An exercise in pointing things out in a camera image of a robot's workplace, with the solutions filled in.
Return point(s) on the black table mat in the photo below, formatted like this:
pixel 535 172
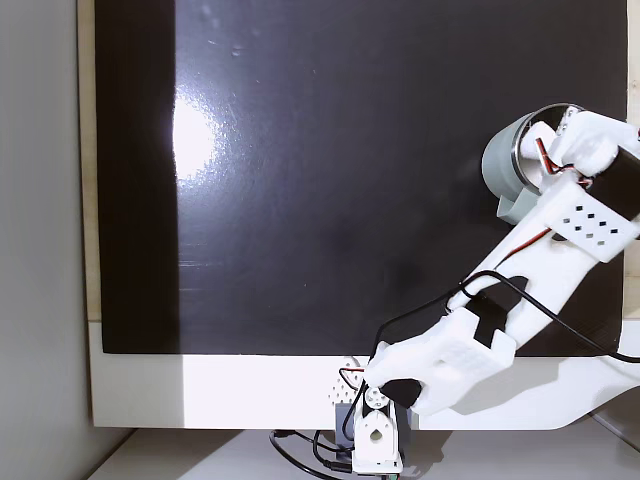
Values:
pixel 350 175

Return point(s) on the grey cup with metal rim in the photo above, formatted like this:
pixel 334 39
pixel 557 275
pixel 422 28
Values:
pixel 500 160

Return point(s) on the grey tape strip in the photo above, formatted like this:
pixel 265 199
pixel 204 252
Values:
pixel 520 210

